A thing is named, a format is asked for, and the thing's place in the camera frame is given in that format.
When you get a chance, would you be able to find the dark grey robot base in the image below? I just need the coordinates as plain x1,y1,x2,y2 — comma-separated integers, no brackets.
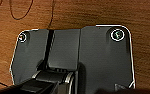
10,24,137,92

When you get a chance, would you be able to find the black looped floor cable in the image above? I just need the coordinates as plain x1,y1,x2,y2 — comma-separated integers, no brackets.
8,0,57,28

